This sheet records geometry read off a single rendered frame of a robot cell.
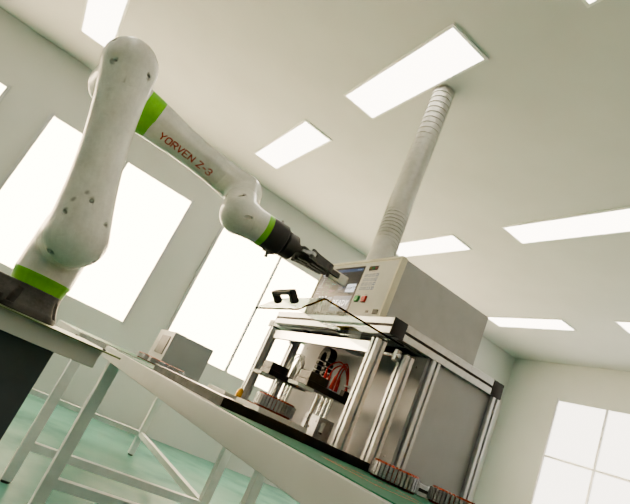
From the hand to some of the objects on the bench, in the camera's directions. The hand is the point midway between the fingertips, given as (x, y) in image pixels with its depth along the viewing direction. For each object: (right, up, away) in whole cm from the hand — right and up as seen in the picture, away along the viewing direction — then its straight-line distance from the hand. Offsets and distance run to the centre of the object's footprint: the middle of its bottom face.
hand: (336, 276), depth 149 cm
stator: (-18, -34, -18) cm, 43 cm away
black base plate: (-24, -39, -8) cm, 47 cm away
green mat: (+24, -45, -55) cm, 75 cm away
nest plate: (-18, -36, -18) cm, 44 cm away
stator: (+10, -43, -40) cm, 60 cm away
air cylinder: (-7, -43, -12) cm, 45 cm away
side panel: (+22, -56, -20) cm, 63 cm away
